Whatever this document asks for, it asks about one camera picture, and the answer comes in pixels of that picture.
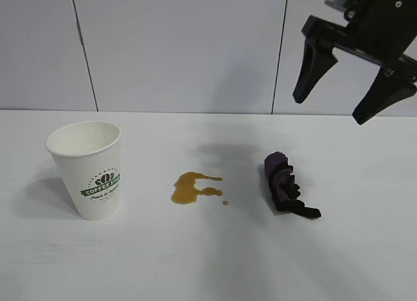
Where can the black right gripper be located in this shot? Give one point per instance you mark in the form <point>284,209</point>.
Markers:
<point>378,30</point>

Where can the purple and black cloth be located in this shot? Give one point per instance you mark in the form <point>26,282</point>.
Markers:
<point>282,187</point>

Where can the white paper coffee cup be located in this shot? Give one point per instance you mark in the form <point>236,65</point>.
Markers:
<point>88,183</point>

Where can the brown coffee spill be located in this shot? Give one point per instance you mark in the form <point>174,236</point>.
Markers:
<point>185,190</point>

